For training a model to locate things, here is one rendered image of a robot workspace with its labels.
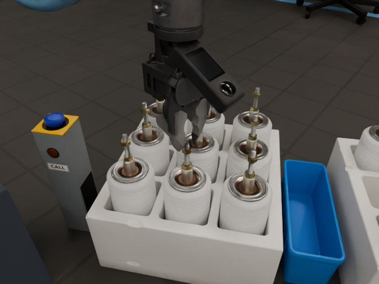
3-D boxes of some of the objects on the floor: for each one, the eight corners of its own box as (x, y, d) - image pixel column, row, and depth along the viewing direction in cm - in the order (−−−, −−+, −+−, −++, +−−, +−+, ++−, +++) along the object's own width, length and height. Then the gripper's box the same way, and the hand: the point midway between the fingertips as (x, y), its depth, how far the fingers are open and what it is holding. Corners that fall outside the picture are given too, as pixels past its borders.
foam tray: (268, 299, 68) (283, 251, 57) (100, 266, 75) (84, 216, 64) (269, 176, 99) (279, 129, 88) (149, 160, 105) (144, 114, 94)
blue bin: (330, 293, 69) (347, 262, 62) (279, 284, 71) (289, 253, 64) (314, 194, 93) (325, 163, 86) (276, 189, 95) (283, 158, 87)
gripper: (182, 9, 51) (184, 120, 64) (126, 25, 45) (140, 143, 58) (223, 21, 46) (215, 138, 59) (166, 40, 40) (172, 166, 53)
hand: (189, 142), depth 56 cm, fingers open, 3 cm apart
